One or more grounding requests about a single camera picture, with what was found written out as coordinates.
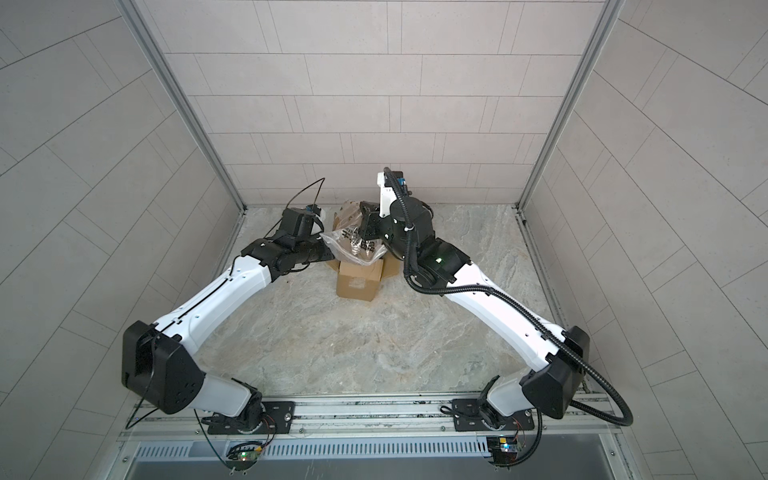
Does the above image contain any clear bag of brown contents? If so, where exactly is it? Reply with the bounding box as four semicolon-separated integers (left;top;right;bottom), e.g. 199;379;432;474
320;201;386;266

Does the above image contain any brown cardboard express box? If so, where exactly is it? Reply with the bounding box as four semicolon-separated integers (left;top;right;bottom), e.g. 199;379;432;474
330;248;402;302

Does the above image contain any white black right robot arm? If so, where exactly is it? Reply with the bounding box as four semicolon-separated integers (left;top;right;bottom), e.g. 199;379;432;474
360;197;590;428

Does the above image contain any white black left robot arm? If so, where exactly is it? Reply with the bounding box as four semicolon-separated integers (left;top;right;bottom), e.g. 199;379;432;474
121;204;333;433

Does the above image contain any white slotted vent strip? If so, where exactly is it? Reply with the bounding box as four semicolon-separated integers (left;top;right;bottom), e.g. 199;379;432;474
135;436;491;462

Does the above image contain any right green circuit board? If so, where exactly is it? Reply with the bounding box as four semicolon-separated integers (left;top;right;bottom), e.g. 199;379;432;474
486;436;520;467

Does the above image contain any green circuit board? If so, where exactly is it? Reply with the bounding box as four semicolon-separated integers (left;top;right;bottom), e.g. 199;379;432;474
227;441;265;470
486;436;520;467

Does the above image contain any left green circuit board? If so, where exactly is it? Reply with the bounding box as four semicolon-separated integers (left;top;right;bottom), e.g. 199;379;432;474
227;441;265;470

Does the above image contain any black corrugated cable conduit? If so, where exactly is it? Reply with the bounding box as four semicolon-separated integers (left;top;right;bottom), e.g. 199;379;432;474
382;166;635;468

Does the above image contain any thin black left camera cable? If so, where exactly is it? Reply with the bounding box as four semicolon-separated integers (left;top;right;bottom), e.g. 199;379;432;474
230;176;327;271

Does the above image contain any aluminium right corner post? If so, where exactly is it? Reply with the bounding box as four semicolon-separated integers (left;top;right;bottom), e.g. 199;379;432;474
515;0;628;211

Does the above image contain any aluminium corner post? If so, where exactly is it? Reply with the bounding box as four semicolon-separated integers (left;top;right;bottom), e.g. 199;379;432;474
116;0;248;212
515;0;628;211

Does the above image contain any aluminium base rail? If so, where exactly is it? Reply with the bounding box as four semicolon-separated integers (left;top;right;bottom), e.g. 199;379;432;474
117;391;623;443

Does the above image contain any aluminium left corner post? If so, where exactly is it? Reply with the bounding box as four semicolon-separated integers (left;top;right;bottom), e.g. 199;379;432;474
116;0;248;212

